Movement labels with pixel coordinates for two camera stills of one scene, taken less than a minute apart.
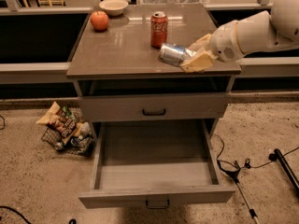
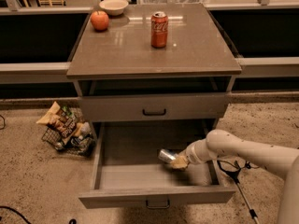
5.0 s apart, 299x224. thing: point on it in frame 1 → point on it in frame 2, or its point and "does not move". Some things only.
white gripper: (223, 43) → (191, 153)
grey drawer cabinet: (159, 146) does not move
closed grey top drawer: (153, 107) does not move
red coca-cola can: (159, 29) does not move
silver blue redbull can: (171, 54) → (166, 156)
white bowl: (114, 7) does not move
